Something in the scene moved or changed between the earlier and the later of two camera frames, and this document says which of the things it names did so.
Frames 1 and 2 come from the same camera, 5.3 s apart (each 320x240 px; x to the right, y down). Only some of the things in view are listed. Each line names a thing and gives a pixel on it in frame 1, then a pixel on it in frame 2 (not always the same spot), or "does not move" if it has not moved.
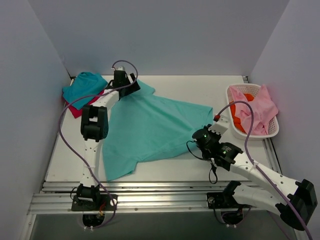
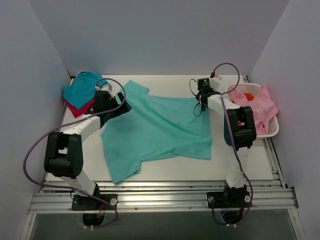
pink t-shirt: (265, 109) does not move
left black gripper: (131, 87) → (122, 105)
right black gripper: (207, 152) → (200, 97)
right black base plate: (218, 200) does not move
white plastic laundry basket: (254, 90) does not move
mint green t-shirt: (139, 127) does not move
